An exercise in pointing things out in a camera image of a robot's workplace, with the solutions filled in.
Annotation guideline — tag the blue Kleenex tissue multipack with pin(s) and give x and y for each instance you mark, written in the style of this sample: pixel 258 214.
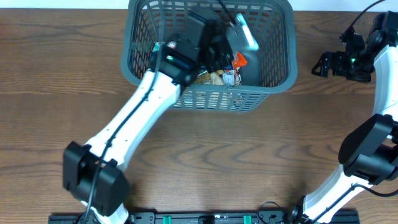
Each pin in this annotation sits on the blue Kleenex tissue multipack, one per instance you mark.
pixel 163 45

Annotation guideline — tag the red spaghetti packet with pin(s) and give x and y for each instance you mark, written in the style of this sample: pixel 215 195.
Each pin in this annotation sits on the red spaghetti packet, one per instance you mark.
pixel 239 61

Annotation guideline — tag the brown white snack packet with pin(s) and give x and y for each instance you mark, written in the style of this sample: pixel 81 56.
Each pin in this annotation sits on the brown white snack packet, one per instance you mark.
pixel 231 77

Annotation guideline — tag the beige snack bag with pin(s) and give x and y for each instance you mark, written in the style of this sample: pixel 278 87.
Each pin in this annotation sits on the beige snack bag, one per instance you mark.
pixel 213 78

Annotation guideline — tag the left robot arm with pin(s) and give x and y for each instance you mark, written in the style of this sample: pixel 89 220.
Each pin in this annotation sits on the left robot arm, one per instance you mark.
pixel 94 172

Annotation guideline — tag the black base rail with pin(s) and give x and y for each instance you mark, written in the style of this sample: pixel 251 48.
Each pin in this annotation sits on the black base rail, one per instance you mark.
pixel 275 216

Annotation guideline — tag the grey plastic lattice basket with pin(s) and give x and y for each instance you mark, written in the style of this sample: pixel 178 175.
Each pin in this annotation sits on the grey plastic lattice basket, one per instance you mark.
pixel 271 69

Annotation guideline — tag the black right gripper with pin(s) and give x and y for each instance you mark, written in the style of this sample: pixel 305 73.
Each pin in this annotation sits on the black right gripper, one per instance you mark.
pixel 326 63

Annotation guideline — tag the teal snack wrapper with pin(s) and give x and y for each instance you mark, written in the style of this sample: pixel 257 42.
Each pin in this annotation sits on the teal snack wrapper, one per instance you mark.
pixel 240 37

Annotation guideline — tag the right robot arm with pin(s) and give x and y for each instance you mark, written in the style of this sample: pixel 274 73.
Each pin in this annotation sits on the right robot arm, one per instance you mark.
pixel 365 161

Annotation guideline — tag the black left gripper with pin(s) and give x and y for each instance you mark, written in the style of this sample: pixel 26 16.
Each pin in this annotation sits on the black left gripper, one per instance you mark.
pixel 217 63

